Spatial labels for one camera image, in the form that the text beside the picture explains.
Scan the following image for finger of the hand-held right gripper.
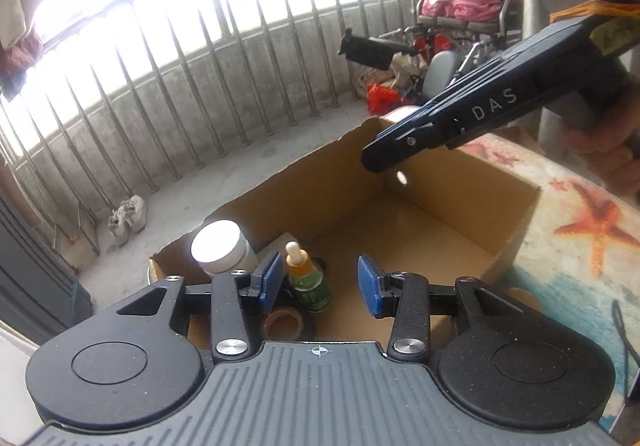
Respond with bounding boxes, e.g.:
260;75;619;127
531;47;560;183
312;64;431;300
362;107;453;173

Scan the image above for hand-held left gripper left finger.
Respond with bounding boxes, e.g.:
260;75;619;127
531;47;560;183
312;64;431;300
116;251;282;365

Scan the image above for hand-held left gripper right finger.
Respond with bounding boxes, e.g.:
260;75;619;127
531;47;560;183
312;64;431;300
357;254;542;364

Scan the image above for green dropper bottle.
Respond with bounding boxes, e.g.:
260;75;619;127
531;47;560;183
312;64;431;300
284;241;334;313

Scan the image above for brown ridged round ring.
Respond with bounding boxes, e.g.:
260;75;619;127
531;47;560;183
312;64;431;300
262;308;306;341

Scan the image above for white lidded supplement bottle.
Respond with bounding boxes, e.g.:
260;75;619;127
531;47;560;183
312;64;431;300
190;219;259;278

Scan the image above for brown cardboard box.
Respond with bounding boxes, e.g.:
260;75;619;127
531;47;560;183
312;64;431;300
148;113;542;343

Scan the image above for person's right hand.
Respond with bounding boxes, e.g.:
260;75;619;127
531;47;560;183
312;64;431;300
564;71;640;208

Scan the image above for red plastic bag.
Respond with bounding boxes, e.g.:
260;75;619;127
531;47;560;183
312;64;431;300
367;83;407;114

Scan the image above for wheelchair with pink cloth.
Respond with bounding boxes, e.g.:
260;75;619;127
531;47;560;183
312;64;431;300
338;27;493;100

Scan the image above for white sneaker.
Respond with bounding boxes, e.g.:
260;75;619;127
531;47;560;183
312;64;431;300
108;205;132;247
124;195;147;231

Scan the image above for metal balcony railing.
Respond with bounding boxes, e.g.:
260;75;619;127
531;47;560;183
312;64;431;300
0;0;426;227

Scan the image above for dark folded crate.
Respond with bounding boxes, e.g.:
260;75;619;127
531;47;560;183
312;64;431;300
0;190;94;333

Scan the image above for black cable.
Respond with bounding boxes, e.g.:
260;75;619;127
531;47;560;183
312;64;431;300
612;298;640;373

